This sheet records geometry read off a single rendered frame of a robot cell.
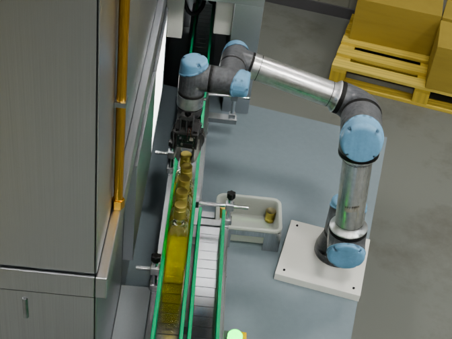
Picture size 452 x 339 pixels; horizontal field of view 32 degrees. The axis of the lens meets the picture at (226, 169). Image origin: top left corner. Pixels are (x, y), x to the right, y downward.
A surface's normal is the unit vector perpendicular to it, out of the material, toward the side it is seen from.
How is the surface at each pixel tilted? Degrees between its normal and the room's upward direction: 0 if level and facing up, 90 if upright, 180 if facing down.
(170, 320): 0
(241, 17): 90
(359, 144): 82
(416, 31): 90
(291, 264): 0
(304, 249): 0
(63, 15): 90
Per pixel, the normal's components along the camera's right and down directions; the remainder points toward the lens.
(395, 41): -0.25, 0.57
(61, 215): -0.04, 0.62
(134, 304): 0.11, -0.78
